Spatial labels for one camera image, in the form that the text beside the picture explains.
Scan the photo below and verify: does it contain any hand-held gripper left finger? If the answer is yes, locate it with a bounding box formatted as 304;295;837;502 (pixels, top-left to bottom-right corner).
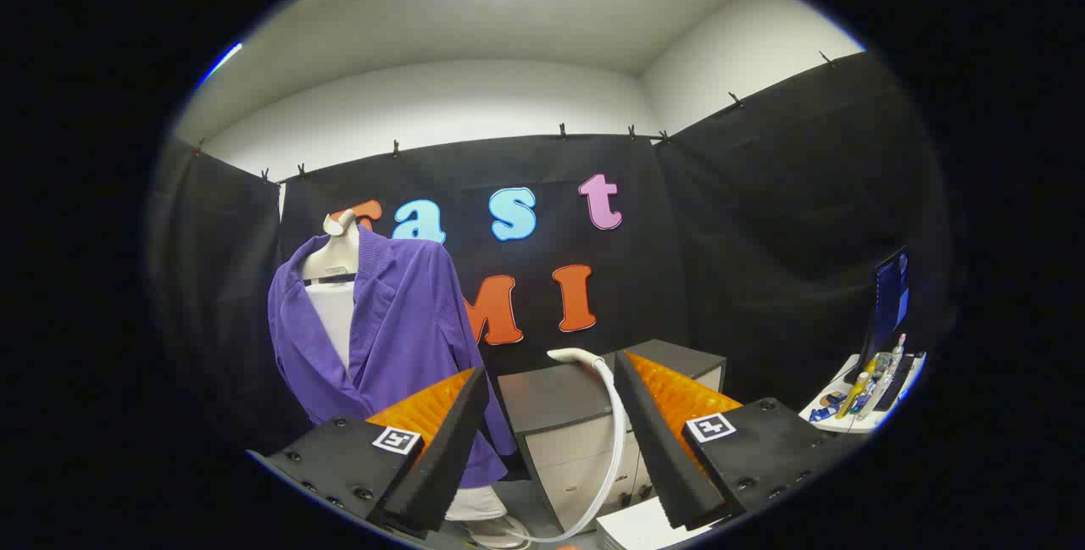
263;367;491;539

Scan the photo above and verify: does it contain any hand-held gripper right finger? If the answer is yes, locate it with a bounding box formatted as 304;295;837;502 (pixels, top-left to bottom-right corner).
612;350;857;531

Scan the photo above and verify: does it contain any white garment steamer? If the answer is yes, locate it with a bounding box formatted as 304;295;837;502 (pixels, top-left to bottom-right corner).
465;347;628;546

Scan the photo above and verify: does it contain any purple corduroy jacket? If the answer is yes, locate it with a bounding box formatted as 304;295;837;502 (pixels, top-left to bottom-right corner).
268;226;520;490

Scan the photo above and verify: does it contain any white garment hanger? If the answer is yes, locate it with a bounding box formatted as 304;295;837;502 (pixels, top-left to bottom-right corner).
301;209;359;284

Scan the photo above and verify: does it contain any white paper stack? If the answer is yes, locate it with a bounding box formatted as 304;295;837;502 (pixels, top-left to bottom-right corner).
596;495;721;550

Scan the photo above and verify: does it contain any grey topped white cabinet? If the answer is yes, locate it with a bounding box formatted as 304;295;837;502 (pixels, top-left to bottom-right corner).
496;339;728;534

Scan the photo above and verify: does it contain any white ironing form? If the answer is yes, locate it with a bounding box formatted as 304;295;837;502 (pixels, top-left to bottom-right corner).
305;279;509;522

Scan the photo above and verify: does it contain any yellow bottle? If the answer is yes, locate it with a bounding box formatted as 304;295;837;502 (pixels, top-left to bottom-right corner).
837;370;871;420

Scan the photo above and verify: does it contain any black keyboard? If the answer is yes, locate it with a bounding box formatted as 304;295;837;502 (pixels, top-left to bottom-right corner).
873;353;916;413

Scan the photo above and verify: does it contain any computer monitor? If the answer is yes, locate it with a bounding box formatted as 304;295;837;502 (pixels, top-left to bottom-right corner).
856;247;912;381

